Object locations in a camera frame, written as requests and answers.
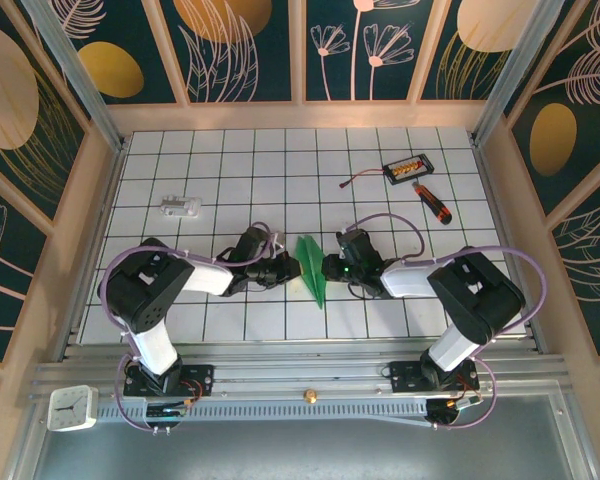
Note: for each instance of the aluminium side rail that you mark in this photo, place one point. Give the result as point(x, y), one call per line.
point(487, 175)
point(95, 250)

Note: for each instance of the white square clock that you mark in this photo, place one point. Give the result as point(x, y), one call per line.
point(72, 409)

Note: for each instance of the grey metal panel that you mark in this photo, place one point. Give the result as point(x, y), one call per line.
point(300, 450)

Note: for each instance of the orange black utility knife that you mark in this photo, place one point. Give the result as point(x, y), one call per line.
point(432, 205)

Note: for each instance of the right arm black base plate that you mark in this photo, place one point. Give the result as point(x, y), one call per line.
point(405, 377)

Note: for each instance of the aluminium frame post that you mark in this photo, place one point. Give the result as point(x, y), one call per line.
point(79, 75)
point(514, 75)

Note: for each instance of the green paper sheet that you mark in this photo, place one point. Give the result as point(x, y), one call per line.
point(311, 265)

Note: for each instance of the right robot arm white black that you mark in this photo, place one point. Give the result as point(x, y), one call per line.
point(410, 280)

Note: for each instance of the small brass knob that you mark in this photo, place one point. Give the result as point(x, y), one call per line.
point(309, 396)

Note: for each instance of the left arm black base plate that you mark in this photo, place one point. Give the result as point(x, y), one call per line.
point(200, 380)

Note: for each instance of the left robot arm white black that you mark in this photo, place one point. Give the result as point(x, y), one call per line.
point(207, 277)

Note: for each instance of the white plastic bracket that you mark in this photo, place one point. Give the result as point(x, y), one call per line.
point(180, 207)

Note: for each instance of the power wiring with connector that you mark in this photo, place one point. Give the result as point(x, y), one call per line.
point(165, 412)
point(462, 401)

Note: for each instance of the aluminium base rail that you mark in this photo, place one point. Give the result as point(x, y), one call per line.
point(300, 372)

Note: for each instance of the black tray with gold connectors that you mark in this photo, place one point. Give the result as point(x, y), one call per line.
point(407, 170)

